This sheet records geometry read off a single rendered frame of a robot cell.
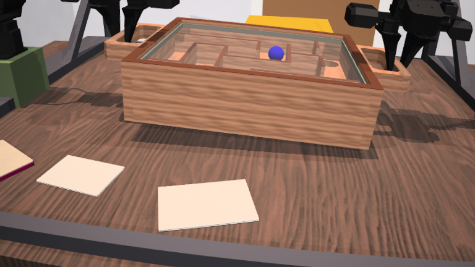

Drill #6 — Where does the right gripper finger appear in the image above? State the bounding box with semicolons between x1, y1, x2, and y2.
122;5;149;43
90;2;121;36

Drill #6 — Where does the wooden maze board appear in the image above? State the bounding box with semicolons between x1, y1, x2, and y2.
104;17;412;150

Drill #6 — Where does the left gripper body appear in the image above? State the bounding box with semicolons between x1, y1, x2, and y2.
344;0;473;41

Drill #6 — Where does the cream flat square panel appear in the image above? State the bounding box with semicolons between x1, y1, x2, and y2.
36;155;125;197

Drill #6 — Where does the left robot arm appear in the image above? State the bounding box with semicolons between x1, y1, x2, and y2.
393;0;459;36

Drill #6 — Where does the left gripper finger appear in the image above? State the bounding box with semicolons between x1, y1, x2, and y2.
400;32;437;68
375;25;401;71

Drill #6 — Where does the tan square board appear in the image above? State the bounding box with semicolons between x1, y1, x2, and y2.
0;140;34;181

